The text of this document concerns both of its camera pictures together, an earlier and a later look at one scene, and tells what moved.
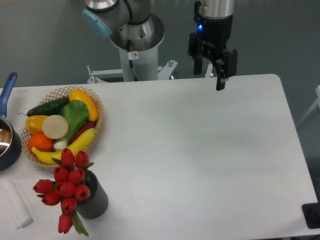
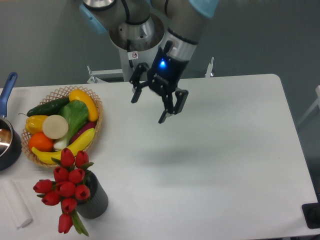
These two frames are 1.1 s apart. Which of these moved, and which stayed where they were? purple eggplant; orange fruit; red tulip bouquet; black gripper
Moved: black gripper
Stayed: orange fruit; red tulip bouquet; purple eggplant
